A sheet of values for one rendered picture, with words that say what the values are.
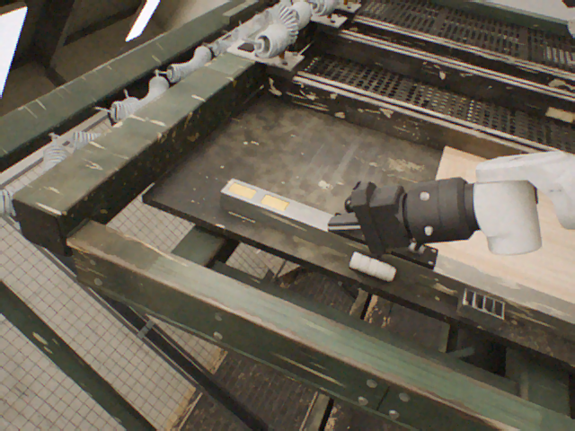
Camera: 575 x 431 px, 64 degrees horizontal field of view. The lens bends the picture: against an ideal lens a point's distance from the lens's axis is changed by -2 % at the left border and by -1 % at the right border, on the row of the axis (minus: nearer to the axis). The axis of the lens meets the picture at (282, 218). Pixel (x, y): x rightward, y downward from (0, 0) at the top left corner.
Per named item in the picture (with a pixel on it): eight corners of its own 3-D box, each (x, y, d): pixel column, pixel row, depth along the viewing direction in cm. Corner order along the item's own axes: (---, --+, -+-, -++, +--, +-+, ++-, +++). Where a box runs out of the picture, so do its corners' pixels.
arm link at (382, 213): (342, 204, 65) (429, 192, 58) (360, 170, 72) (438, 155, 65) (370, 273, 70) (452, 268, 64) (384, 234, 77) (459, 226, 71)
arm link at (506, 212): (446, 262, 62) (541, 257, 56) (431, 184, 60) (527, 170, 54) (461, 239, 71) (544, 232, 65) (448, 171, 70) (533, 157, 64)
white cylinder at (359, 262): (347, 269, 84) (389, 285, 83) (350, 259, 82) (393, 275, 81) (351, 259, 86) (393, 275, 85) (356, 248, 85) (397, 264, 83)
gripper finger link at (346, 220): (333, 218, 75) (368, 214, 72) (327, 230, 73) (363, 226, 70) (330, 210, 75) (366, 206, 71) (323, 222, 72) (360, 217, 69)
